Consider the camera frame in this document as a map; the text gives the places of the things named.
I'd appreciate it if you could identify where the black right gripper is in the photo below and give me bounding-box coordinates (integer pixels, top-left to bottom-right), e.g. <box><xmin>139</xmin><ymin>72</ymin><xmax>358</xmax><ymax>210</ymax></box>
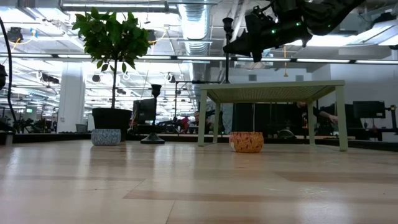
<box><xmin>223</xmin><ymin>14</ymin><xmax>313</xmax><ymax>63</ymax></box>

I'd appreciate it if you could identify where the tall black candlestick holder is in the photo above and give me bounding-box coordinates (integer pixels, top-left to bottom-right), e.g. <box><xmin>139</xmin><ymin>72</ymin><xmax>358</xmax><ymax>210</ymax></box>
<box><xmin>222</xmin><ymin>17</ymin><xmax>234</xmax><ymax>84</ymax></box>
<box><xmin>140</xmin><ymin>84</ymin><xmax>166</xmax><ymax>145</ymax></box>

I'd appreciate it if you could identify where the orange patterned candle jar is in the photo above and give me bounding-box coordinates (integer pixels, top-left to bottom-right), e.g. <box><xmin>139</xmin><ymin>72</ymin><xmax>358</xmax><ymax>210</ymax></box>
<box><xmin>229</xmin><ymin>131</ymin><xmax>264</xmax><ymax>154</ymax></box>

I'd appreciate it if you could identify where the blue speckled candle jar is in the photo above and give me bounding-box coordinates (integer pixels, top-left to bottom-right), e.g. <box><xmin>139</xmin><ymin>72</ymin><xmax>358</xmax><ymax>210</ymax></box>
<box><xmin>90</xmin><ymin>128</ymin><xmax>122</xmax><ymax>147</ymax></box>

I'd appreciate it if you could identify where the small green perforated table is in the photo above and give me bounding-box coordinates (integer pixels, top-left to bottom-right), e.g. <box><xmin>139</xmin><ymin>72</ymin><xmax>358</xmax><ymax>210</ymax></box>
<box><xmin>197</xmin><ymin>80</ymin><xmax>349</xmax><ymax>152</ymax></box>

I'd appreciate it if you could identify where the black partition panel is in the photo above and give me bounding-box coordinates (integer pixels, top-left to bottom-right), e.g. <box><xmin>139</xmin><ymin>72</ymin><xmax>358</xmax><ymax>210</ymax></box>
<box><xmin>232</xmin><ymin>103</ymin><xmax>312</xmax><ymax>138</ymax></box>

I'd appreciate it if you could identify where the long ceiling light strip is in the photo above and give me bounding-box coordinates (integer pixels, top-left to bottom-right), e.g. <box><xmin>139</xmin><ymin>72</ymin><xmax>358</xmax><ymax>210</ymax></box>
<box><xmin>236</xmin><ymin>57</ymin><xmax>398</xmax><ymax>65</ymax></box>
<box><xmin>0</xmin><ymin>53</ymin><xmax>233</xmax><ymax>60</ymax></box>

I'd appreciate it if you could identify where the person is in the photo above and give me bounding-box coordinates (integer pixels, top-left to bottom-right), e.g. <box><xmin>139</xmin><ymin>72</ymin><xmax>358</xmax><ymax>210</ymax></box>
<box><xmin>180</xmin><ymin>115</ymin><xmax>191</xmax><ymax>133</ymax></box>
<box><xmin>190</xmin><ymin>110</ymin><xmax>201</xmax><ymax>134</ymax></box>
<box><xmin>295</xmin><ymin>101</ymin><xmax>340</xmax><ymax>125</ymax></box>

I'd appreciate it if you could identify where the black computer monitor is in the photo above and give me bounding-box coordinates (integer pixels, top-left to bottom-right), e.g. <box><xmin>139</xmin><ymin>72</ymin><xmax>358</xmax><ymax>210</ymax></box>
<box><xmin>353</xmin><ymin>100</ymin><xmax>386</xmax><ymax>119</ymax></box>
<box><xmin>132</xmin><ymin>98</ymin><xmax>158</xmax><ymax>126</ymax></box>

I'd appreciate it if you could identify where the green potted plant black pot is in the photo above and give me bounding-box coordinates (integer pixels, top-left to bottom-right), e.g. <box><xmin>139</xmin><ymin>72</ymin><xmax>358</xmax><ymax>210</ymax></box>
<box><xmin>72</xmin><ymin>7</ymin><xmax>152</xmax><ymax>143</ymax></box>

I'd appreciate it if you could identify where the white building column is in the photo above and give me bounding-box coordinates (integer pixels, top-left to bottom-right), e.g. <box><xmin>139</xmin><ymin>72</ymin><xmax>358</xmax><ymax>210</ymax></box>
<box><xmin>57</xmin><ymin>62</ymin><xmax>86</xmax><ymax>134</ymax></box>

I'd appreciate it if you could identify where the black ceiling spotlight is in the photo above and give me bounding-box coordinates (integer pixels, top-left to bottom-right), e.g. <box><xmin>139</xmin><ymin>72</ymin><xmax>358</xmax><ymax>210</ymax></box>
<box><xmin>6</xmin><ymin>27</ymin><xmax>24</xmax><ymax>44</ymax></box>

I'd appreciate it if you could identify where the silver ventilation duct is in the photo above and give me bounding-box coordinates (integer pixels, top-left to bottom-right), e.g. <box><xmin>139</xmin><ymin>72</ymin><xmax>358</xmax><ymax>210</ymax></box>
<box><xmin>177</xmin><ymin>2</ymin><xmax>213</xmax><ymax>82</ymax></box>

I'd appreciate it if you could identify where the black aluminium table frame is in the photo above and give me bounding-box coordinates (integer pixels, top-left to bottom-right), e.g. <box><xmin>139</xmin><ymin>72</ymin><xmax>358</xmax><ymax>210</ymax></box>
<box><xmin>0</xmin><ymin>132</ymin><xmax>398</xmax><ymax>153</ymax></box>

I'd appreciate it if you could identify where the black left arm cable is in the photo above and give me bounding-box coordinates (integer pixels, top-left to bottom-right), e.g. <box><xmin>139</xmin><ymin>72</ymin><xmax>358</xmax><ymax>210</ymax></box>
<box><xmin>0</xmin><ymin>17</ymin><xmax>18</xmax><ymax>127</ymax></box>

